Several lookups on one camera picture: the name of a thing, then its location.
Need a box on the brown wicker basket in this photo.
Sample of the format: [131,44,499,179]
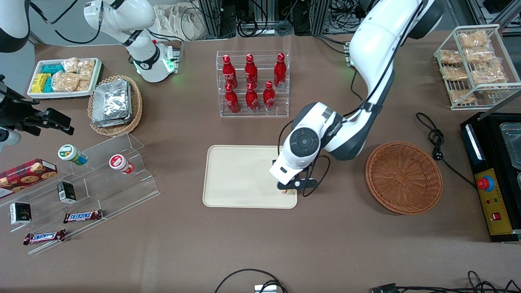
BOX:
[365,141,443,215]

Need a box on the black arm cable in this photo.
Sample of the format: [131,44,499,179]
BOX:
[278,0,426,198]

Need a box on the small black box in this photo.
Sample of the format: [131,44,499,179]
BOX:
[9,202,32,225]
[57,181,77,204]

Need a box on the aluminium frame post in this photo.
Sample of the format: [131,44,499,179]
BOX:
[314,0,331,35]
[196,0,223,39]

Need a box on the red lid cup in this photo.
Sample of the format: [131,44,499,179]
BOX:
[109,154,135,175]

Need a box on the yellow snack pack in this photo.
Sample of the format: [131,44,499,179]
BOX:
[31,73,51,94]

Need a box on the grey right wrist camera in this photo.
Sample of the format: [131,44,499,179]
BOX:
[0,128,22,152]

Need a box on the green lid cup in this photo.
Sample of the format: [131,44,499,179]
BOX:
[58,144,88,166]

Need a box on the red cookie box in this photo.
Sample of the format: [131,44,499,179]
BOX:
[0,159,58,195]

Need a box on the white wire rack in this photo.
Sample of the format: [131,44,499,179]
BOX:
[433,24,521,111]

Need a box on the black looped cable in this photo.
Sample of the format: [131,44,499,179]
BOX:
[215,269,288,293]

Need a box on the beige plastic tray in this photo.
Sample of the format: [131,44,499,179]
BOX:
[203,145,298,209]

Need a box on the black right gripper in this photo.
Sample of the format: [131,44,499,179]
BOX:
[0,75,75,137]

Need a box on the red cola bottle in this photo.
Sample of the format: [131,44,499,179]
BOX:
[274,53,287,88]
[245,54,258,88]
[245,83,259,113]
[222,55,238,89]
[225,83,240,114]
[263,81,276,111]

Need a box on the black power cable with plug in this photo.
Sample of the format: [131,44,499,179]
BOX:
[416,112,477,189]

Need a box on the silver foil packet stack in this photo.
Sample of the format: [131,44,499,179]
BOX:
[92,79,133,127]

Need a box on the white rectangular snack tray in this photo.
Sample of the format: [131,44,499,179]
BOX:
[27,58,102,99]

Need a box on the clear acrylic bottle rack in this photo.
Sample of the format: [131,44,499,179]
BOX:
[216,50,290,118]

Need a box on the bagged fried snack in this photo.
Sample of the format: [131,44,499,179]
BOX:
[464,47,496,64]
[458,31,490,48]
[441,66,468,81]
[439,50,462,66]
[471,61,508,86]
[448,89,477,105]

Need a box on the snickers chocolate bar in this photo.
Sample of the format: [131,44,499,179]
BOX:
[23,229,66,245]
[63,210,103,224]

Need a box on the clear acrylic stepped shelf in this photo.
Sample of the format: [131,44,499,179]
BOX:
[0,132,160,256]

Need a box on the light oval wicker basket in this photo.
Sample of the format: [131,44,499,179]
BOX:
[88,75,143,137]

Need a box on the black base cable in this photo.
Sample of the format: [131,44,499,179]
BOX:
[313,34,353,56]

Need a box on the black tabletop appliance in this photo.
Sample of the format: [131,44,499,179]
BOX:
[460,112,521,172]

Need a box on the beige cloth bag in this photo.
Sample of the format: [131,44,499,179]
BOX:
[154,2,208,41]

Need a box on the black cable with connector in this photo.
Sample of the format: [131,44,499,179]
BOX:
[371,271,521,293]

